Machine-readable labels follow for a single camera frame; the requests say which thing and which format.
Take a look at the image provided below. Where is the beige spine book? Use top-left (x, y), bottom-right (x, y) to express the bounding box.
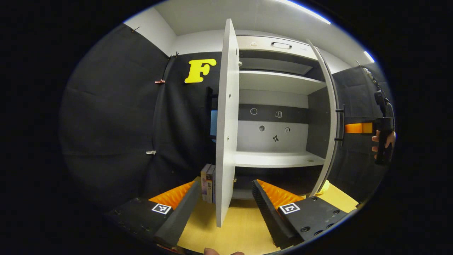
top-left (201, 164), bottom-right (208, 202)

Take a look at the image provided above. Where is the long ceiling light strip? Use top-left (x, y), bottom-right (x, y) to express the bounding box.
top-left (280, 0), bottom-right (331, 24)

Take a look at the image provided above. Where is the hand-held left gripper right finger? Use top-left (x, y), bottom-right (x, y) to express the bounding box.
top-left (252, 179), bottom-right (349, 249)

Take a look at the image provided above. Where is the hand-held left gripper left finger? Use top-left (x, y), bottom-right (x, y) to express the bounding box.
top-left (104, 181), bottom-right (201, 248)

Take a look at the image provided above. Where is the dark grey spine book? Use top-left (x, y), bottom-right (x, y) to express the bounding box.
top-left (206, 165), bottom-right (213, 204)

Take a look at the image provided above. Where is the white and grey cabinet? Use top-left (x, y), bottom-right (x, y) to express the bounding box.
top-left (234, 35), bottom-right (331, 200)

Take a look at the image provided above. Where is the white cabinet door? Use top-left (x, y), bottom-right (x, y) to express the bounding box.
top-left (306, 38), bottom-right (345, 197)
top-left (215, 18), bottom-right (240, 228)

